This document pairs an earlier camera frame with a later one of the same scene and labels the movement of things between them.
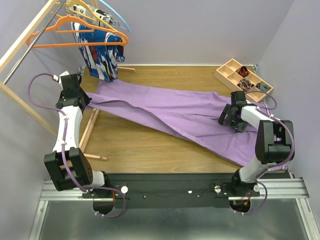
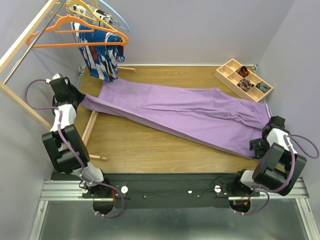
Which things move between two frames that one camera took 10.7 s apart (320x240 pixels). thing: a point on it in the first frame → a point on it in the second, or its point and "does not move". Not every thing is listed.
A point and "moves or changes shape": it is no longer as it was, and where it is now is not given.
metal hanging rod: (36, 38) does not move
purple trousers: (193, 114) moves or changes shape
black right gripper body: (237, 124) → (260, 147)
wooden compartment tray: (236, 76) does not move
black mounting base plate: (172, 191) does not move
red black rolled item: (243, 71) does not move
